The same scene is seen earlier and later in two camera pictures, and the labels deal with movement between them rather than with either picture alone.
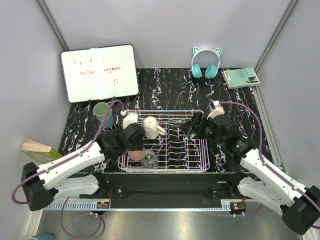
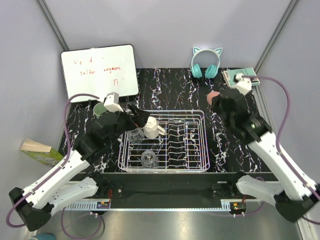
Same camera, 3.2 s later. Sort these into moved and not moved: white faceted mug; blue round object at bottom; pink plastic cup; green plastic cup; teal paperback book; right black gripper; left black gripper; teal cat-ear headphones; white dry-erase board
Moved: left black gripper; right black gripper; pink plastic cup
Not moved: white faceted mug; white dry-erase board; teal cat-ear headphones; green plastic cup; teal paperback book; blue round object at bottom
